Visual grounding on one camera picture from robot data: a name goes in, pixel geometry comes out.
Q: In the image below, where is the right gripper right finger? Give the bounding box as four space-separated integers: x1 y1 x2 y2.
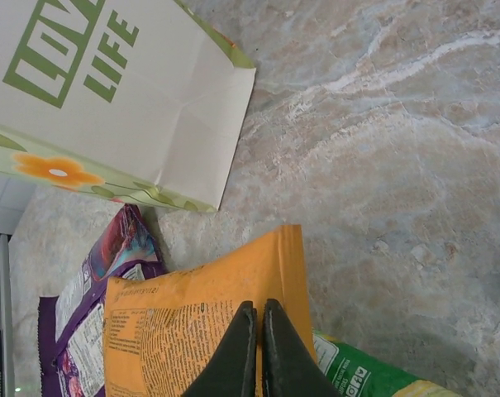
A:
260 298 345 397

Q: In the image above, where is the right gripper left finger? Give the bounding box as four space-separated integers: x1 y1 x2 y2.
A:
183 300 259 397

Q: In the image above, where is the orange snack packet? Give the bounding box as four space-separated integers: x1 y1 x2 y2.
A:
102 224 319 397

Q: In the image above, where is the green snack bag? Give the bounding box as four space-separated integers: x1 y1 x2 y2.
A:
311 328 465 397

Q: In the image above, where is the purple Fox's candy bag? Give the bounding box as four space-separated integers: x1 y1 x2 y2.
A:
37 204 168 397

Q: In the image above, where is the white floral paper bag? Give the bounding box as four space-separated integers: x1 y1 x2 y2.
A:
0 0 257 213

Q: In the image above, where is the aluminium mounting rail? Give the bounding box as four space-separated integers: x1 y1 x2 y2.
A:
0 233 16 397

